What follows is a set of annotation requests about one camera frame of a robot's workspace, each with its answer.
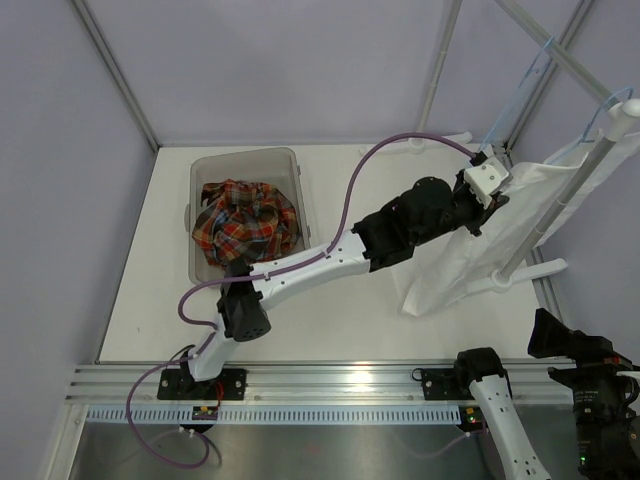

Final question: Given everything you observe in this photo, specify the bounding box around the right aluminium frame post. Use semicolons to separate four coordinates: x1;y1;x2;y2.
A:
504;0;597;152

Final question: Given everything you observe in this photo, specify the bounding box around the white shirt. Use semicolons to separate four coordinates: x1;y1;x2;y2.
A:
392;128;640;317

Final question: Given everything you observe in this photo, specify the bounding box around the white clothes rack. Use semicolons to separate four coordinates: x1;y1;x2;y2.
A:
358;0;640;296

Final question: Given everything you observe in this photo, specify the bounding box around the left aluminium frame post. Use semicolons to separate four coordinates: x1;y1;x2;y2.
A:
69;0;162;154

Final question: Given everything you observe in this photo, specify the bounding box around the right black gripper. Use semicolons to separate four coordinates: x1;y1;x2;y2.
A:
530;305;640;472

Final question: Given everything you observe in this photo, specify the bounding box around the red plaid shirt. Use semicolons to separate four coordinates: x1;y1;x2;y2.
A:
191;179;301;268

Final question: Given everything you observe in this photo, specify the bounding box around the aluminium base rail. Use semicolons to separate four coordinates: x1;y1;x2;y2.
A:
65;361;572;405

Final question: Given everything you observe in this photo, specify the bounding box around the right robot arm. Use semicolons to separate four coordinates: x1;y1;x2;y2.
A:
452;308;639;479

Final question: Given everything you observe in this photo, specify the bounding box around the purple cable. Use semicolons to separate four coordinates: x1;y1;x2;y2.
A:
124;131;484;471
399;419;494;459

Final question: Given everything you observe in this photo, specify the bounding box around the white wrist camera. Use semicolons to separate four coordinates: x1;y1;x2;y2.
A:
463;156;510;209
617;370;640;381

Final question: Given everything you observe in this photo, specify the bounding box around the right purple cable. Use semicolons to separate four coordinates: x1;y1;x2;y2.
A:
399;419;494;459

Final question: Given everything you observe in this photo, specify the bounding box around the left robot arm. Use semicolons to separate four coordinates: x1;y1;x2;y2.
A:
174;163;510;399

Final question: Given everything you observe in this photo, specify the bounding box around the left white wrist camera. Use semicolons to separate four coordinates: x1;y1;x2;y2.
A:
463;156;510;209

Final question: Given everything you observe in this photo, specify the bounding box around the aluminium frame post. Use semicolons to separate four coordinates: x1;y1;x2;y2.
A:
504;0;597;152
69;0;162;154

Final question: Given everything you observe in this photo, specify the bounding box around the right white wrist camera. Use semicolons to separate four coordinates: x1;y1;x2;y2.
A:
617;370;640;381

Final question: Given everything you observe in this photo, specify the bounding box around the white slotted cable duct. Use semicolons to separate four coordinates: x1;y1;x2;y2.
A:
86;405;461;426

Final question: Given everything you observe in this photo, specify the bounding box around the light blue wire hanger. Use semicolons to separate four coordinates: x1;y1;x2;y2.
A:
479;36;555;152

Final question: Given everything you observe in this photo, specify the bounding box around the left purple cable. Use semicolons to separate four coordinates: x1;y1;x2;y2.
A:
124;131;484;471

